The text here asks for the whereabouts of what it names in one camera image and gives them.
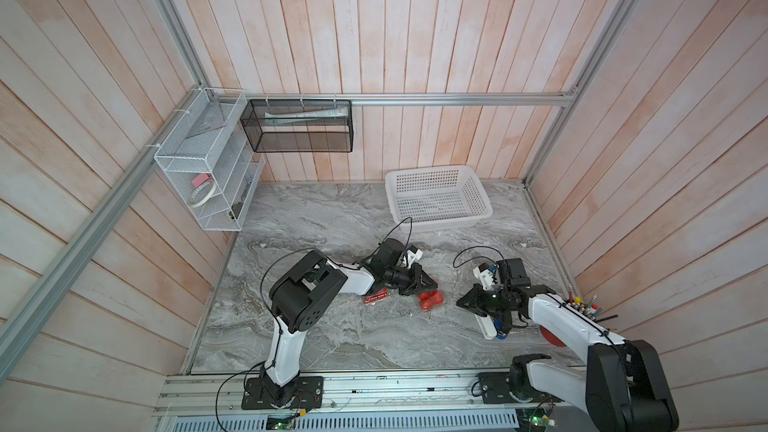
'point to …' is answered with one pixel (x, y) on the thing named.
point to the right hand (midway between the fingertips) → (459, 300)
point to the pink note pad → (199, 179)
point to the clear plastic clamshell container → (380, 295)
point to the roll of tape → (205, 198)
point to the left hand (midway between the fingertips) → (436, 290)
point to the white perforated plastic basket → (436, 198)
